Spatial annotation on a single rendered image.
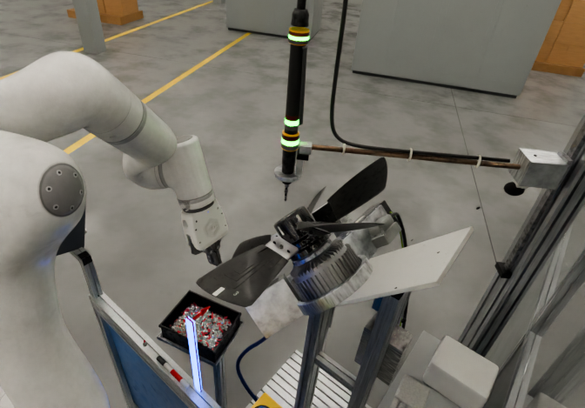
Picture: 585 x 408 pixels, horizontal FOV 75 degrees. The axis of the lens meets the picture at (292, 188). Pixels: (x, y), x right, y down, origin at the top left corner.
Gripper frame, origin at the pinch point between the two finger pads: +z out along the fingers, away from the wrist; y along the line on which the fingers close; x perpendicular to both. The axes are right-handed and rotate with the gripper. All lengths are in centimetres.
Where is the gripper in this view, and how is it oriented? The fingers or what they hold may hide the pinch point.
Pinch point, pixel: (213, 257)
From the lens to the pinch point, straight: 101.2
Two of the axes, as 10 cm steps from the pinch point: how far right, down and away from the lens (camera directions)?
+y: 6.0, -4.2, 6.8
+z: 1.6, 9.0, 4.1
